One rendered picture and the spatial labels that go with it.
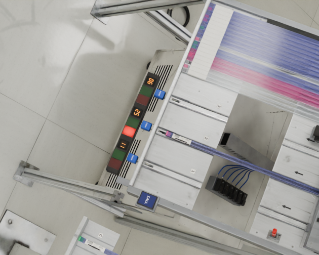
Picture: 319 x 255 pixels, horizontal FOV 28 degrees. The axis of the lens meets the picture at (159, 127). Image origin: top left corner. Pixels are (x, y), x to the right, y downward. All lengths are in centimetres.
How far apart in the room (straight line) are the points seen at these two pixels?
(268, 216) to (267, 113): 62
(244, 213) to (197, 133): 55
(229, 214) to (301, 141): 50
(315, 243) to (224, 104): 50
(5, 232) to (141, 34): 101
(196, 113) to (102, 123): 80
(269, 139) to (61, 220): 90
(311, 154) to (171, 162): 42
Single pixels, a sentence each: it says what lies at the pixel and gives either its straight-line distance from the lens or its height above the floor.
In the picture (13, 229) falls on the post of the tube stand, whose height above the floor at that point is 1.
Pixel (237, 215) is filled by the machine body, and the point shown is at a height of 62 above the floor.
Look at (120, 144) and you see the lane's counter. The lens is 196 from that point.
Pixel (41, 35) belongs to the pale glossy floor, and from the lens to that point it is 255.
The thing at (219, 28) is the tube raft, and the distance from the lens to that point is 205.
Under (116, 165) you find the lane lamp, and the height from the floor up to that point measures 66.
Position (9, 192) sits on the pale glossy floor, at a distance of 252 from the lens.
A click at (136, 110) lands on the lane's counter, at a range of 198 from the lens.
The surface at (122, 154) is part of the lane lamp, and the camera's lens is 195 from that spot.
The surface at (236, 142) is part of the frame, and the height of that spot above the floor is 66.
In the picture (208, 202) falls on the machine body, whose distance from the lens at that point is 226.
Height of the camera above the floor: 226
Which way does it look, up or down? 52 degrees down
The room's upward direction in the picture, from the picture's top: 96 degrees clockwise
